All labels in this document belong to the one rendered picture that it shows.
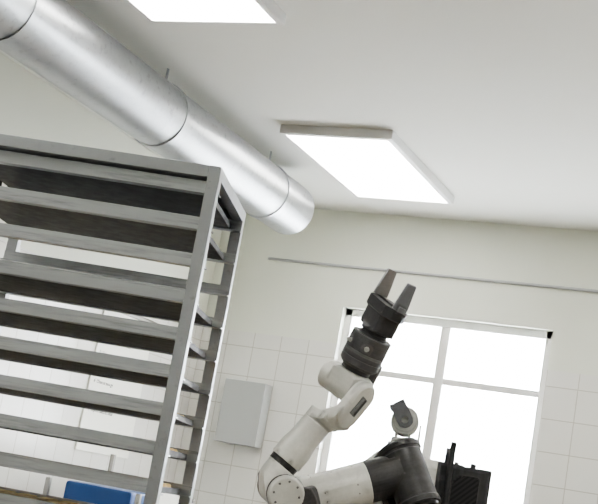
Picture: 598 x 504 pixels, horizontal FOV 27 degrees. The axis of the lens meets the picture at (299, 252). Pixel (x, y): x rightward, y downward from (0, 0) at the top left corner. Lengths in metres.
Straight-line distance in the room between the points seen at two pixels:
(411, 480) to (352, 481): 0.12
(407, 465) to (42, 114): 4.56
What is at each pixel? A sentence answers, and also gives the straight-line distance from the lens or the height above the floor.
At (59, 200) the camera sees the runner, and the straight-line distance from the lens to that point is 3.10.
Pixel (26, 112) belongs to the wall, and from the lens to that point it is 6.81.
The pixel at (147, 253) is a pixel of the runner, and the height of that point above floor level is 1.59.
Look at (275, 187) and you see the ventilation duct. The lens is 7.05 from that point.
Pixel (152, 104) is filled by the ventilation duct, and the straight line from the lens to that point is 5.83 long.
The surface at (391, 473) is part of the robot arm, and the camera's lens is 2.69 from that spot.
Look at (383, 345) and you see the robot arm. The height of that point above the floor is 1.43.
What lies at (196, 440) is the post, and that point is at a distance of 3.37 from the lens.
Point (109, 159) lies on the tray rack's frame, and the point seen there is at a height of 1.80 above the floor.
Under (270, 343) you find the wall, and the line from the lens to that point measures 8.48.
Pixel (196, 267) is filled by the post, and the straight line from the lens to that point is 2.96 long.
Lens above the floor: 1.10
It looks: 11 degrees up
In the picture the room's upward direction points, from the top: 10 degrees clockwise
